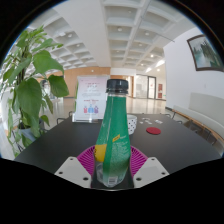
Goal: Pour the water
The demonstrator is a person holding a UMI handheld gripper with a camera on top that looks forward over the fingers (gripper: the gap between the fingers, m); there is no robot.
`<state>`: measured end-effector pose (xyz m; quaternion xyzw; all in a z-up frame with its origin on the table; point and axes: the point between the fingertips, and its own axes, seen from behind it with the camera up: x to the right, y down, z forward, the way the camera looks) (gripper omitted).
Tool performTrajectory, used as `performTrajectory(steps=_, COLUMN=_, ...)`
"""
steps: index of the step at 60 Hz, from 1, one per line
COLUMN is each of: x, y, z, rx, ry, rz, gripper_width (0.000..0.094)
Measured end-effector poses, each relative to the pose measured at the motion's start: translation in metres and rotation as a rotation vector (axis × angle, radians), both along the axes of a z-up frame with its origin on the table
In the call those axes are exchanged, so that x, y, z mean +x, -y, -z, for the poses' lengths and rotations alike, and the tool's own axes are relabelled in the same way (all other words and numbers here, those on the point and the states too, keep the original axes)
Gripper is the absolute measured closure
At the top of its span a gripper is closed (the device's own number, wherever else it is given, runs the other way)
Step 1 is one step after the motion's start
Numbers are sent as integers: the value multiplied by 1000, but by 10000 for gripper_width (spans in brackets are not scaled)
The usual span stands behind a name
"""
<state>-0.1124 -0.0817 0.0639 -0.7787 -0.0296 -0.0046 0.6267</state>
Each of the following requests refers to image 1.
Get round ceiling lights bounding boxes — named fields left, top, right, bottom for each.
left=56, top=27, right=166, bottom=73

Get framed landscape picture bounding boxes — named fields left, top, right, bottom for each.
left=186, top=33, right=224, bottom=73

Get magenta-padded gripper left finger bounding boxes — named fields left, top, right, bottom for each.
left=54, top=144, right=98, bottom=190

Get green potted plant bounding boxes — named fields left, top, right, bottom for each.
left=0, top=26, right=70, bottom=160

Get clear acrylic sign stand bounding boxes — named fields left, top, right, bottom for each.
left=72, top=75, right=111, bottom=124

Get green plastic drink bottle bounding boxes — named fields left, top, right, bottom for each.
left=94, top=78, right=132, bottom=188

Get flat round red coaster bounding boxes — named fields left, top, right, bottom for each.
left=145, top=126, right=162, bottom=136

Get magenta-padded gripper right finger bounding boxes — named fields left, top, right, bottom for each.
left=128, top=145, right=170, bottom=190

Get long white bench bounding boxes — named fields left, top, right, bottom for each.
left=171, top=92, right=224, bottom=148

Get white polka dot cup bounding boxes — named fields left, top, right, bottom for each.
left=126, top=114, right=138, bottom=136

